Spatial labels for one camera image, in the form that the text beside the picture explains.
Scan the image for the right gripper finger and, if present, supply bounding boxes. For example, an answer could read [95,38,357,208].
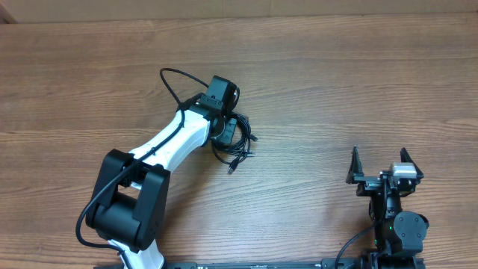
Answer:
[346,146,364,184]
[400,147,424,183]

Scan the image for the black usb cable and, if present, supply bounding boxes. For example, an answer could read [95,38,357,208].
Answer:
[209,111,259,176]

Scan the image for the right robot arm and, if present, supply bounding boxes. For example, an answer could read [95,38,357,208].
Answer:
[335,146,429,268]

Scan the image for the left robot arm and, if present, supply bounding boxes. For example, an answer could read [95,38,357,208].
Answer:
[75,76,240,268]

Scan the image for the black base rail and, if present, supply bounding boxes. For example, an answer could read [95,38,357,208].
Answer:
[164,258,426,269]

